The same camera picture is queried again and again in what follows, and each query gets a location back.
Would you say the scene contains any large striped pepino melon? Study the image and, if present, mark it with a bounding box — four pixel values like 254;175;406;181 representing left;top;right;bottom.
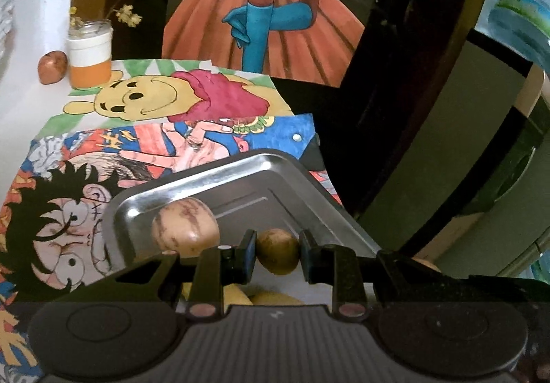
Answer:
152;197;220;258

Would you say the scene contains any spotted yellow banana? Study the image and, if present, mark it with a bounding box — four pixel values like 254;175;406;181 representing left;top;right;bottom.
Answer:
250;291;304;307

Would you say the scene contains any brown kiwi fruit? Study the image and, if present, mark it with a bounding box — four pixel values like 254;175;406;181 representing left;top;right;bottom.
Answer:
256;228;300;276

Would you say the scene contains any metal tray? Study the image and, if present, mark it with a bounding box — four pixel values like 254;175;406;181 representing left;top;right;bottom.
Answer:
101;148;382;307

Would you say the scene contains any colourful cartoon drawing mat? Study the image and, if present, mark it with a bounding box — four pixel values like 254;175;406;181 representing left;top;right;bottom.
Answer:
1;60;332;382

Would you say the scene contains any red apple by jar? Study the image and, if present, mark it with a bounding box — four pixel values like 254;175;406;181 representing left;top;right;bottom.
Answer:
37;51;68;85

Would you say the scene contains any white orange glass jar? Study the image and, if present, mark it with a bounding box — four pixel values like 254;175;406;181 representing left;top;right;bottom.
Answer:
66;20;113;89

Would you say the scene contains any orange dress lady painting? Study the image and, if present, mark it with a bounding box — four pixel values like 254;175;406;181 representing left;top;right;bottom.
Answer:
162;0;376;88

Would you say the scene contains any blue green landscape painting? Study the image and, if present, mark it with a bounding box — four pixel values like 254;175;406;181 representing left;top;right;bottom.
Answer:
475;0;549;72

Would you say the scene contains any cartoon printed white cloth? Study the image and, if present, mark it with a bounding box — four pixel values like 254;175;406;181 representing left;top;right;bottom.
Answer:
0;0;29;66

